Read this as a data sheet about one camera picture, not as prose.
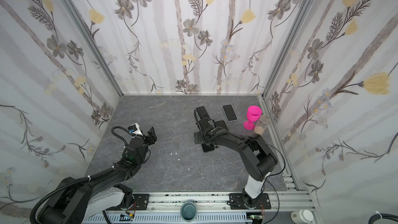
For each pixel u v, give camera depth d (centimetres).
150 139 76
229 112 112
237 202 73
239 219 70
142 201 74
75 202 41
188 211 71
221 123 104
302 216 63
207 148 91
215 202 75
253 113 91
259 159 47
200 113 111
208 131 71
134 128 72
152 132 82
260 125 93
